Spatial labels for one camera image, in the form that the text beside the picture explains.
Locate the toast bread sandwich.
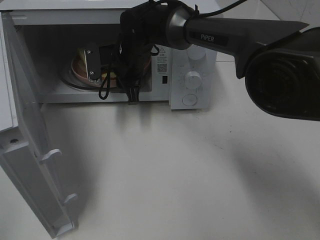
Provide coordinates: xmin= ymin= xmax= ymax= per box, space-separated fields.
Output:
xmin=76 ymin=48 xmax=86 ymax=63

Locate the glass microwave turntable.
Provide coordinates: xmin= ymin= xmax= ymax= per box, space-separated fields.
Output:
xmin=56 ymin=69 xmax=99 ymax=92

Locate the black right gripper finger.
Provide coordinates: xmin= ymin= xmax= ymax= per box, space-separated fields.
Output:
xmin=126 ymin=85 xmax=140 ymax=105

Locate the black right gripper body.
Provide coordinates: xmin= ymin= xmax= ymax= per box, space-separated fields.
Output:
xmin=98 ymin=43 xmax=152 ymax=88

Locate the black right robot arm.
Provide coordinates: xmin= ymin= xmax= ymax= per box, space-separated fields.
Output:
xmin=108 ymin=0 xmax=320 ymax=121

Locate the white warning label sticker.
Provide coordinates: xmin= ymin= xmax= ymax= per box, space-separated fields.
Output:
xmin=156 ymin=46 xmax=170 ymax=74

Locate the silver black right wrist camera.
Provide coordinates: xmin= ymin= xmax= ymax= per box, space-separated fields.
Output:
xmin=84 ymin=42 xmax=102 ymax=84

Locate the white round knob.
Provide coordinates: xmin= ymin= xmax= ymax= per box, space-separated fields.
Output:
xmin=187 ymin=45 xmax=206 ymax=61
xmin=184 ymin=71 xmax=202 ymax=90

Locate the round white door button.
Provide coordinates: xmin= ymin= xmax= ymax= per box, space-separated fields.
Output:
xmin=182 ymin=94 xmax=198 ymax=107

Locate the white microwave oven body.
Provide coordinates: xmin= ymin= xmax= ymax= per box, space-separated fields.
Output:
xmin=0 ymin=0 xmax=217 ymax=110

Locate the pink round plate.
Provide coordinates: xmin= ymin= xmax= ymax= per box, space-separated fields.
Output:
xmin=71 ymin=55 xmax=152 ymax=88

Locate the upper white round knob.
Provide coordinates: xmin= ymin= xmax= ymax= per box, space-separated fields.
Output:
xmin=187 ymin=45 xmax=206 ymax=61

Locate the lower white round knob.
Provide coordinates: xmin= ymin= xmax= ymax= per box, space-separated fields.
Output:
xmin=184 ymin=71 xmax=202 ymax=90

